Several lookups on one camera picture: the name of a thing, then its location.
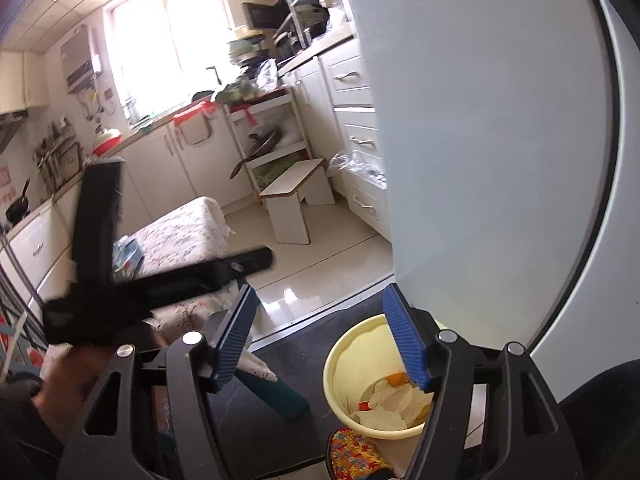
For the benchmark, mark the blue milk carton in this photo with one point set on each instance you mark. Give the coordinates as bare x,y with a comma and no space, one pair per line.
128,256

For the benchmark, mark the small white step stool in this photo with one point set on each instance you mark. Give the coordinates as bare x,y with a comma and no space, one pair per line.
305,181

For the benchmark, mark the black frying pan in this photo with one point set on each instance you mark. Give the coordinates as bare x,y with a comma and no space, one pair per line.
19,209

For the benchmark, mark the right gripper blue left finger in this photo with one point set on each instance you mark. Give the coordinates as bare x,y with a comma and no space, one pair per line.
228,331

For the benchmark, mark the floral tablecloth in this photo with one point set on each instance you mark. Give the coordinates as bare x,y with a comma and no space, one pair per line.
189,234

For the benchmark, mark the black wok on rack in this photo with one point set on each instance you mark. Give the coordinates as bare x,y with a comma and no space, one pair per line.
264,143

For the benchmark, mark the white drawer cabinet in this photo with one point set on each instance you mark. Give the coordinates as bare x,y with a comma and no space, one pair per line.
333,96

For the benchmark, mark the teal table leg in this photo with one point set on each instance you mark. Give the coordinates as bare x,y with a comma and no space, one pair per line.
256,375

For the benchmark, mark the orange peel piece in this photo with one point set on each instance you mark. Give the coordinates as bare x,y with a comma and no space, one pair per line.
397,379

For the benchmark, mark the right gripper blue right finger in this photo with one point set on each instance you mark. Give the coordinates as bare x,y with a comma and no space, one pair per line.
409,342

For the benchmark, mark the white tissue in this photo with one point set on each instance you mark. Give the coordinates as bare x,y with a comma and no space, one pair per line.
382,407

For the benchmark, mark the clear plastic bag on drawer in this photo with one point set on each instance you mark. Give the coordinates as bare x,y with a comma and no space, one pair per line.
367,167

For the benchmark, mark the dark grey floor mat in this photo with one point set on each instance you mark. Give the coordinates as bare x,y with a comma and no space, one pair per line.
270,428

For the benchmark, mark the colourful patterned slipper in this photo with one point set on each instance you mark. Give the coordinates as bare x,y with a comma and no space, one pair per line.
351,456

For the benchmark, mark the person's left hand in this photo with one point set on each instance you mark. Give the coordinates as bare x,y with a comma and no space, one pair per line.
56,406

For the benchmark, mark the yellow plastic bucket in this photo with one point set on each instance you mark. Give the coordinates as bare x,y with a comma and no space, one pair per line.
363,355

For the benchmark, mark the white storage rack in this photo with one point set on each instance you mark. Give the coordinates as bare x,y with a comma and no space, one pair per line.
277,108

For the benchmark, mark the white kitchen cabinets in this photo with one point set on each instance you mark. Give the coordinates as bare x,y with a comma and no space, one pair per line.
162,173

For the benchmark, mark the white refrigerator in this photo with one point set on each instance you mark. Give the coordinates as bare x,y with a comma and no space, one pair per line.
510,136

